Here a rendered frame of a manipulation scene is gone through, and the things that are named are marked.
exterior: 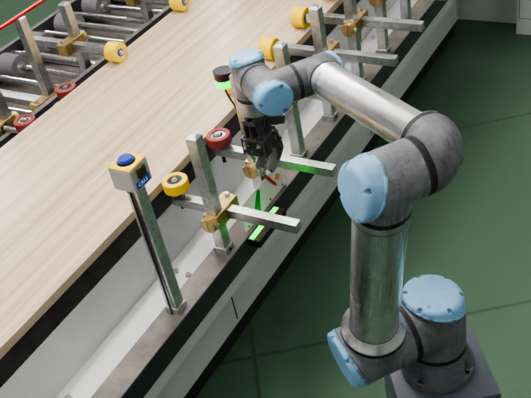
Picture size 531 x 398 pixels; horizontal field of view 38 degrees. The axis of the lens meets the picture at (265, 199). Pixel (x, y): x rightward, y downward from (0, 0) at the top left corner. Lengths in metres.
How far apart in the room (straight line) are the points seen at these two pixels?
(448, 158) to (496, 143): 2.48
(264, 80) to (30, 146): 1.15
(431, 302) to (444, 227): 1.54
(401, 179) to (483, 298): 1.78
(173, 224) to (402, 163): 1.24
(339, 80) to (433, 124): 0.38
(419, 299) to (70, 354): 0.98
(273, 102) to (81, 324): 0.85
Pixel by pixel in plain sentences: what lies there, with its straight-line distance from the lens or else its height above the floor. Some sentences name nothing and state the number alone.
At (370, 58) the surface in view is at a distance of 2.69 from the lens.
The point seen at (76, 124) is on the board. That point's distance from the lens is 2.82.
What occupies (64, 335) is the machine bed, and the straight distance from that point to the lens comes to 2.22.
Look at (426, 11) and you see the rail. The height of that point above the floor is 0.70.
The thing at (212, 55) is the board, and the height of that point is 0.90.
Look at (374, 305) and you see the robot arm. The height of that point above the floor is 1.04.
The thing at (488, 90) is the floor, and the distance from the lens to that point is 4.30.
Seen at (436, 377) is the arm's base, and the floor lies 0.65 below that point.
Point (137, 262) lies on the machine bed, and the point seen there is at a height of 0.74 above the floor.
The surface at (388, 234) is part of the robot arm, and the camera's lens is 1.46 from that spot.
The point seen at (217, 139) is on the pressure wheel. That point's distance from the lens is 2.49.
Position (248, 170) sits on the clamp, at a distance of 2.41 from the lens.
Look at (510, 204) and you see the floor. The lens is 3.52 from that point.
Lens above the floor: 2.24
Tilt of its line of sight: 37 degrees down
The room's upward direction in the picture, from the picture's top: 12 degrees counter-clockwise
